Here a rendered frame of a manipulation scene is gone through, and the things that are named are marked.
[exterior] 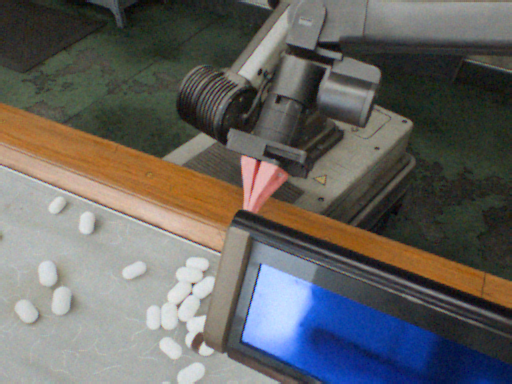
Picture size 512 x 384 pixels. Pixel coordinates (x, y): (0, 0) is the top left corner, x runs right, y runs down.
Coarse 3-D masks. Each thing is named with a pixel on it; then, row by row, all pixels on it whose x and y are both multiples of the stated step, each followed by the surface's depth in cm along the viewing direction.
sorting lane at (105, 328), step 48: (0, 192) 76; (48, 192) 76; (0, 240) 69; (48, 240) 69; (96, 240) 69; (144, 240) 69; (0, 288) 63; (48, 288) 63; (96, 288) 63; (144, 288) 63; (192, 288) 63; (0, 336) 59; (48, 336) 59; (96, 336) 59; (144, 336) 59
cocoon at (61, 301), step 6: (60, 288) 61; (66, 288) 61; (54, 294) 61; (60, 294) 60; (66, 294) 61; (54, 300) 60; (60, 300) 60; (66, 300) 60; (54, 306) 59; (60, 306) 59; (66, 306) 60; (54, 312) 60; (60, 312) 59; (66, 312) 60
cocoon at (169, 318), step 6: (162, 306) 60; (168, 306) 59; (174, 306) 60; (162, 312) 59; (168, 312) 59; (174, 312) 59; (162, 318) 58; (168, 318) 58; (174, 318) 58; (162, 324) 58; (168, 324) 58; (174, 324) 58
